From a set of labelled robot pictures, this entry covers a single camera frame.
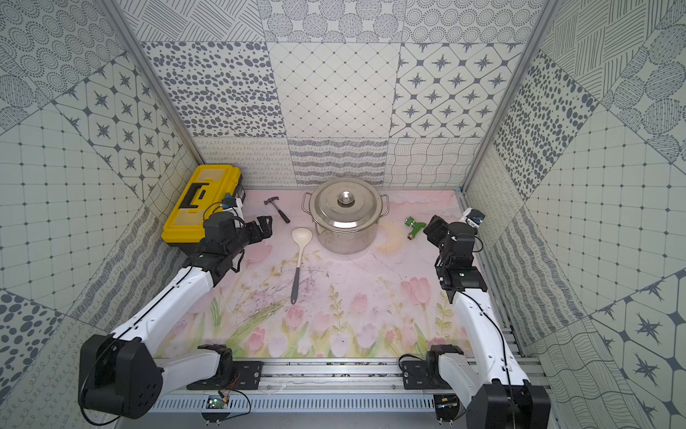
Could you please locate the floral pink table mat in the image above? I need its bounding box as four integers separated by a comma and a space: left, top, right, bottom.
157, 191, 472, 359

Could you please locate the green hose nozzle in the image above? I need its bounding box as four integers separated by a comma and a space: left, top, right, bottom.
405, 216, 426, 241

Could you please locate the aluminium mounting rail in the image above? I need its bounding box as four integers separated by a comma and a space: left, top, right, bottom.
151, 359, 456, 415

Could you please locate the white spoon grey handle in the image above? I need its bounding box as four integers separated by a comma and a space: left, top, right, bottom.
290, 227, 313, 305

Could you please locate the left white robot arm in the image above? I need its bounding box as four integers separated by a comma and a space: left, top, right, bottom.
77, 210, 273, 419

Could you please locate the small black hammer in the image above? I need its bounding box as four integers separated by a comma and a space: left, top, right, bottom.
264, 197, 291, 225

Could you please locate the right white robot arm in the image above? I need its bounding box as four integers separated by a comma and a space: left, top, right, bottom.
398, 209, 551, 428

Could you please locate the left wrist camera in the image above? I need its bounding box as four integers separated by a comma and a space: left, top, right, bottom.
220, 193, 243, 213

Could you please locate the stainless steel pot lid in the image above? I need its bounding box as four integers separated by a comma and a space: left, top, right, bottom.
307, 178, 383, 232

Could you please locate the yellow black toolbox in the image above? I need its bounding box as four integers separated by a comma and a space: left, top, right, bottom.
161, 164, 245, 254

